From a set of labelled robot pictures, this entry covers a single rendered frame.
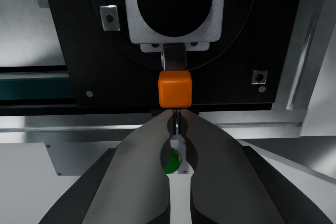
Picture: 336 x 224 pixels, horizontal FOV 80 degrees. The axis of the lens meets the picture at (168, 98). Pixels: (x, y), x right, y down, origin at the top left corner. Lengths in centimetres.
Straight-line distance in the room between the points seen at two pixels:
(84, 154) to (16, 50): 17
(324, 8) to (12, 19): 35
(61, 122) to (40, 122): 3
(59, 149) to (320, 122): 45
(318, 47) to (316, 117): 21
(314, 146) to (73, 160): 174
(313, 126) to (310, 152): 144
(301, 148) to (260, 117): 157
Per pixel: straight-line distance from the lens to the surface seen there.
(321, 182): 61
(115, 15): 18
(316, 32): 27
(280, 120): 30
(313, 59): 28
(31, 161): 55
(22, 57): 34
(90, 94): 25
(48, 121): 32
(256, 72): 23
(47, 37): 31
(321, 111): 47
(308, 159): 196
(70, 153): 34
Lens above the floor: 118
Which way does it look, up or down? 62 degrees down
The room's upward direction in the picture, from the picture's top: 178 degrees counter-clockwise
